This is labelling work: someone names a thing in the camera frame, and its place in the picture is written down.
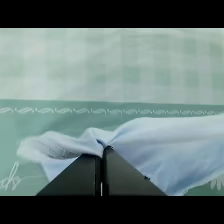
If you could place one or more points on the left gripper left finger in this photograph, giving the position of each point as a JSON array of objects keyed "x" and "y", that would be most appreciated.
[{"x": 80, "y": 178}]

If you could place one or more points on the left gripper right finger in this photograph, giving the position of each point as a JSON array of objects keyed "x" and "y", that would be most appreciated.
[{"x": 125, "y": 176}]

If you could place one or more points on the light blue shirt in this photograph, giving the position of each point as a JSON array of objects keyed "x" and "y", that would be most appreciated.
[{"x": 166, "y": 150}]

